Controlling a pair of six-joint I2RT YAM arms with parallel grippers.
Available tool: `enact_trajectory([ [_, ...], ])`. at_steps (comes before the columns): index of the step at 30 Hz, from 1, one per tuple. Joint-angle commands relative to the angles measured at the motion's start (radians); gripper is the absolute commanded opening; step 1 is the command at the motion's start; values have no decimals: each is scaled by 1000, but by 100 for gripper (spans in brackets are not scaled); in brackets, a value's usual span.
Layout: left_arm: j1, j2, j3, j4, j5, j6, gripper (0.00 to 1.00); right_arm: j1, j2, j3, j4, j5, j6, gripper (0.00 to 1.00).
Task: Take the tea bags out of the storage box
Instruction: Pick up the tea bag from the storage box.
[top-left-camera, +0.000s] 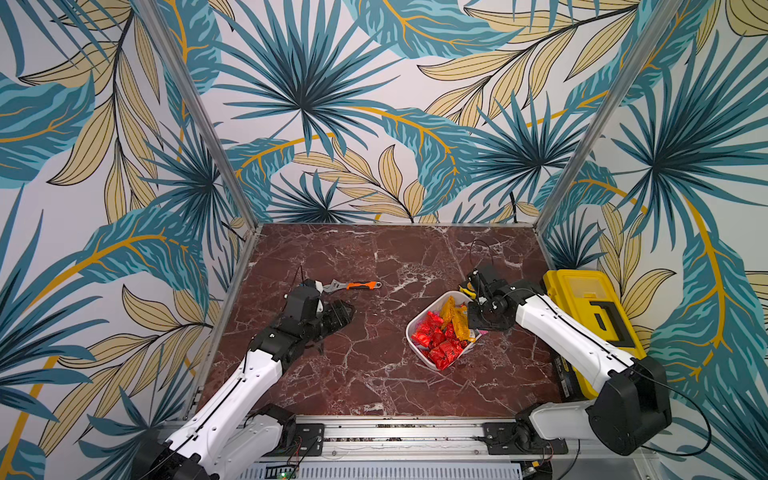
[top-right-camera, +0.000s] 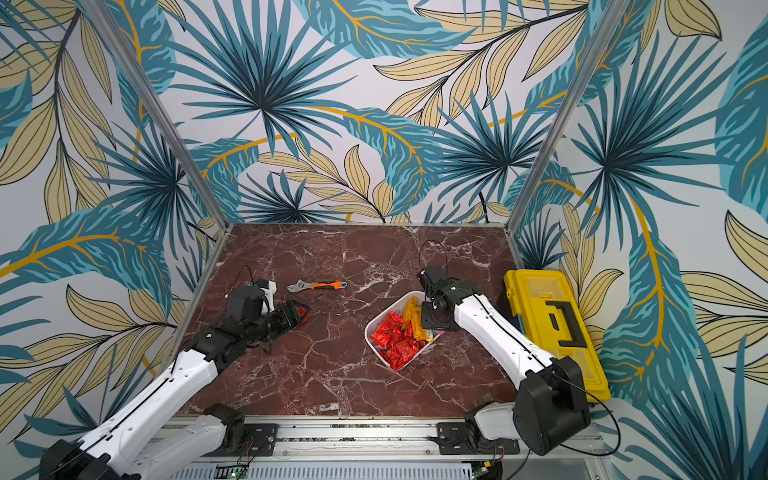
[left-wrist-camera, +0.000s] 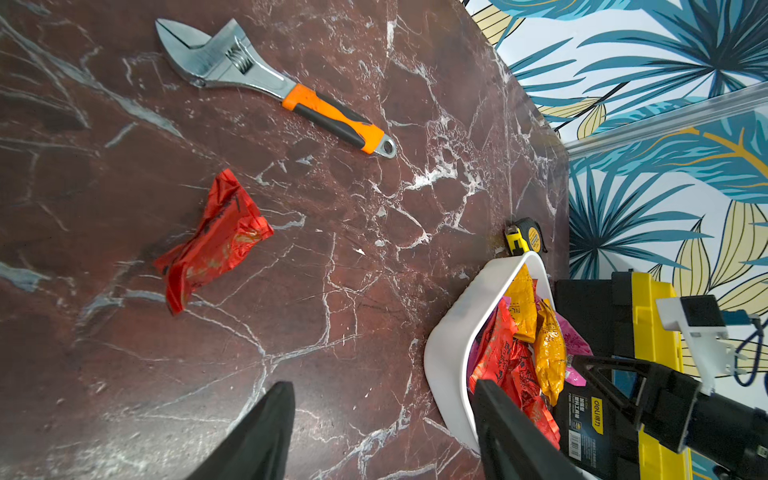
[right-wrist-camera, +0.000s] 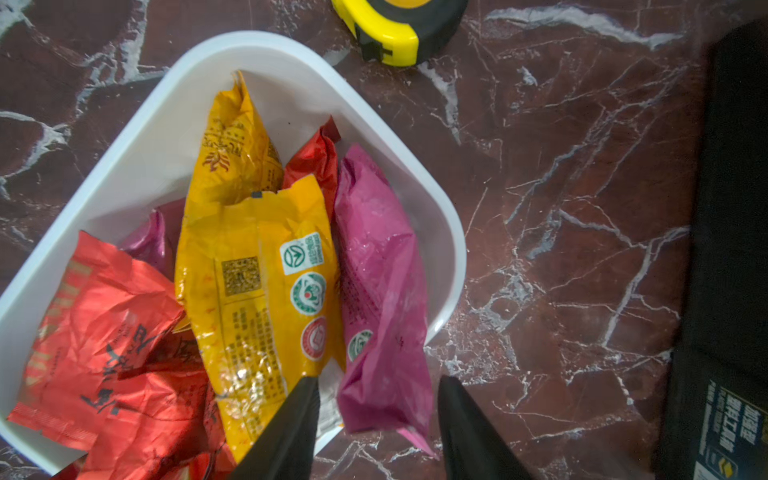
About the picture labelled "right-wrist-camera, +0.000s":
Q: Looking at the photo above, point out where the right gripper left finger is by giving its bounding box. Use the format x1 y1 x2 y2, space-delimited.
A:
228 377 321 480

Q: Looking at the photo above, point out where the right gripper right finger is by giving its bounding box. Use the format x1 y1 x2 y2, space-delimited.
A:
437 375 533 480

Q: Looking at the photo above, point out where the magenta tea bag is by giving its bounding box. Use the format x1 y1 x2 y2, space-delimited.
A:
334 144 434 455
118 198 185 281

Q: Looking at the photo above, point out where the white plastic storage box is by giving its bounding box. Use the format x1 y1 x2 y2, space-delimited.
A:
1 32 466 470

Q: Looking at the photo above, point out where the large yellow tea bag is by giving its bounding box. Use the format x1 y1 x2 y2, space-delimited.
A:
177 176 346 462

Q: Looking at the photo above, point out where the red tea bag pile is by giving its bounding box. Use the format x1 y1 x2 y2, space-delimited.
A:
9 233 235 479

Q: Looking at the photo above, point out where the red tea bag in box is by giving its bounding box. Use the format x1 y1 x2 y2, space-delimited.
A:
282 116 341 220

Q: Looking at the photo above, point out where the small yellow tea bag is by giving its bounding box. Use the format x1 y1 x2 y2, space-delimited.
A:
187 72 284 205

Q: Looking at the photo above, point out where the yellow black toolbox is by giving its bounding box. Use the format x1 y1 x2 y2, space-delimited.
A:
657 18 767 479

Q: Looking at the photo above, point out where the yellow black tape measure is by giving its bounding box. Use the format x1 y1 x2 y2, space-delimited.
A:
332 0 468 67

